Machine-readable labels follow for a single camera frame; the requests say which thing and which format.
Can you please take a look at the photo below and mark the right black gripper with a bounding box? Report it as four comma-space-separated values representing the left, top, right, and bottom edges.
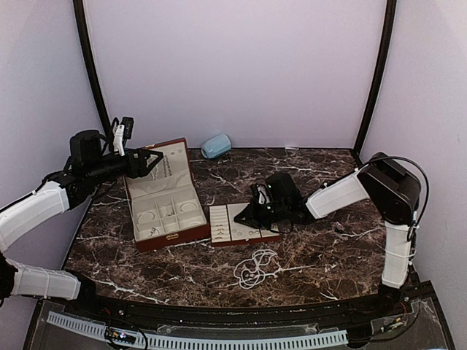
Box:
234, 198, 288, 230

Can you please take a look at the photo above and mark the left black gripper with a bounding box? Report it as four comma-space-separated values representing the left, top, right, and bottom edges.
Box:
86, 147, 163, 185

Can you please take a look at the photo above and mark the small red jewelry tray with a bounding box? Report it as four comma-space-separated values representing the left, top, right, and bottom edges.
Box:
209, 203, 281, 247

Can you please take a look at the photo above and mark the large red jewelry box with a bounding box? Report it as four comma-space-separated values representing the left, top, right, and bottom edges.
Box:
124, 138, 210, 252

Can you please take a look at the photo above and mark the white bangle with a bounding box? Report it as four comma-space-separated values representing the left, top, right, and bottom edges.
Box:
187, 217, 205, 227

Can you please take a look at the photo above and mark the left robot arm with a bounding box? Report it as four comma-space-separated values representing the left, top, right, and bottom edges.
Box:
1, 125, 163, 318

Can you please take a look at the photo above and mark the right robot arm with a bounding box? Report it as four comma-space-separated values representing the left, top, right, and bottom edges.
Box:
233, 152, 429, 316

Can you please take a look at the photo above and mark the light blue faceted cup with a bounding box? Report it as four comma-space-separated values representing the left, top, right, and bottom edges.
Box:
201, 133, 231, 159

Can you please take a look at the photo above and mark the long white pearl necklace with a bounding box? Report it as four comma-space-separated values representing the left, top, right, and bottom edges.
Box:
233, 249, 280, 291

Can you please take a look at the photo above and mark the white cable duct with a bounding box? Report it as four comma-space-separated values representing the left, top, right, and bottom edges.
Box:
46, 311, 349, 349

